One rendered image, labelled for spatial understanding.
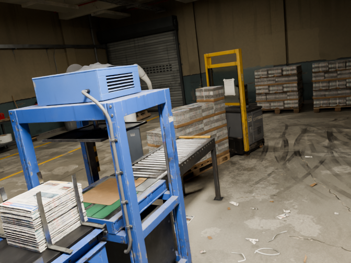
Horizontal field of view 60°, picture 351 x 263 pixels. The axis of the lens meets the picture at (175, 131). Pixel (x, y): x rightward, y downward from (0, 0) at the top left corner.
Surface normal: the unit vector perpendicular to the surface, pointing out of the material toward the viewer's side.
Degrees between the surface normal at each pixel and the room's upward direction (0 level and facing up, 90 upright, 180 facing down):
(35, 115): 90
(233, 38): 90
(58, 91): 90
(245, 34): 90
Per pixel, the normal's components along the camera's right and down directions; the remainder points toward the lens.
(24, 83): 0.88, -0.02
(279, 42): -0.45, 0.25
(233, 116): -0.71, 0.24
